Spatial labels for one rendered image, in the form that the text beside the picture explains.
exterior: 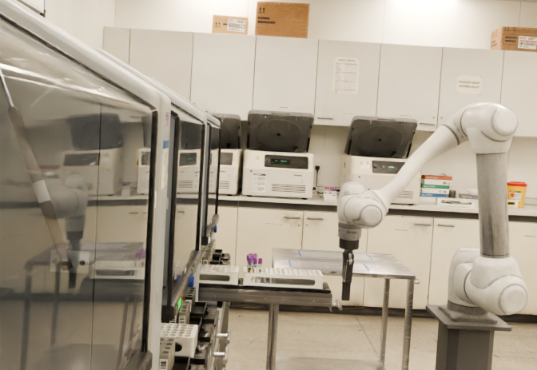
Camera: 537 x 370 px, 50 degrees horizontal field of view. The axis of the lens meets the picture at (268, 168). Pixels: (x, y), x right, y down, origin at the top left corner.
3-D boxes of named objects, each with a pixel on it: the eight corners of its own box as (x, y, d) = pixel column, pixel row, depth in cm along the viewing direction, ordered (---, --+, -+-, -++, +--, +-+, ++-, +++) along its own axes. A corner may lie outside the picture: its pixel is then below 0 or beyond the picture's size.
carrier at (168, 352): (165, 361, 136) (167, 336, 136) (174, 362, 136) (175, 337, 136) (157, 382, 124) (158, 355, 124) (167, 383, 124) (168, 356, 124)
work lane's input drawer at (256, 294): (145, 304, 209) (146, 279, 209) (152, 293, 223) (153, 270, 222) (343, 313, 211) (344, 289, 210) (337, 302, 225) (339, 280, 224)
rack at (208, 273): (157, 284, 211) (157, 268, 210) (161, 277, 221) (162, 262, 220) (237, 288, 211) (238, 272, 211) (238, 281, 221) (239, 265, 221)
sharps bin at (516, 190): (508, 207, 479) (511, 181, 478) (499, 204, 496) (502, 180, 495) (529, 208, 479) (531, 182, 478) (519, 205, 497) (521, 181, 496)
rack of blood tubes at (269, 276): (242, 288, 211) (243, 272, 211) (243, 282, 221) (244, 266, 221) (322, 292, 212) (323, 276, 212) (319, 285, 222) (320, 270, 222)
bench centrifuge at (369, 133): (349, 202, 447) (355, 113, 443) (339, 194, 509) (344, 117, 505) (420, 206, 448) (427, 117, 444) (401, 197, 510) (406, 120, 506)
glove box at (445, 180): (424, 184, 487) (425, 172, 487) (420, 183, 500) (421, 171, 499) (452, 185, 487) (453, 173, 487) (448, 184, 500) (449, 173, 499)
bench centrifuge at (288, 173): (241, 196, 444) (246, 108, 441) (243, 189, 506) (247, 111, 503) (312, 200, 446) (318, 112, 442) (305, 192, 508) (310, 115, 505)
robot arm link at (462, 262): (476, 296, 238) (480, 244, 237) (500, 309, 220) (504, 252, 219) (439, 296, 235) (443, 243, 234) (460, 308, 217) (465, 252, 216)
